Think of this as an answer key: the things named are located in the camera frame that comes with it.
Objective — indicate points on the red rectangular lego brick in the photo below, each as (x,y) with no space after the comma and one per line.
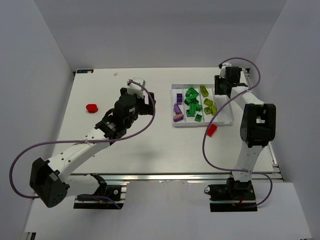
(211,130)

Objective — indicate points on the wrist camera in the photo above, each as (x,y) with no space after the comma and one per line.
(134,87)
(222,72)

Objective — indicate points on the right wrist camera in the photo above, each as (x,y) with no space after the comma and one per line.
(222,72)

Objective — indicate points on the left blue table sticker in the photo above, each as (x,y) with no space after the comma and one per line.
(84,71)

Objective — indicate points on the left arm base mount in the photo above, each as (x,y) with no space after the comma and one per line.
(102,196)

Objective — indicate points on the lime and green lego stack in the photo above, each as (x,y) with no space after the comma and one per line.
(203,90)

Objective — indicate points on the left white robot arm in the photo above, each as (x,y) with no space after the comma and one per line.
(51,179)

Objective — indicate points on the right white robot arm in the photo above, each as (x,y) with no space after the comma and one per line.
(257,128)

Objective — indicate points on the lime small lego brick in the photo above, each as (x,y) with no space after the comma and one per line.
(210,110)

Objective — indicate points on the green lego brick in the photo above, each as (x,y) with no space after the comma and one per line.
(198,118)

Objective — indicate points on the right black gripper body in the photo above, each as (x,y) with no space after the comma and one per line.
(220,85)

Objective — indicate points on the green long lego plate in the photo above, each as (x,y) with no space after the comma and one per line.
(192,109)

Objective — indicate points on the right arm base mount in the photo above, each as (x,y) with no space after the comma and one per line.
(233,196)

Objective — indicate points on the purple curved lego brick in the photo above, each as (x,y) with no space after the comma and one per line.
(177,109)

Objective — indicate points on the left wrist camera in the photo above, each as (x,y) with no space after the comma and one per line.
(134,87)

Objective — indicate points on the red rounded lego brick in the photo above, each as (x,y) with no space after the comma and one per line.
(92,108)

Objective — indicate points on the white divided tray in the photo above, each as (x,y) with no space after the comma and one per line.
(218,101)

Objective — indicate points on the green square lego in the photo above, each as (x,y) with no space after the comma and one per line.
(189,114)

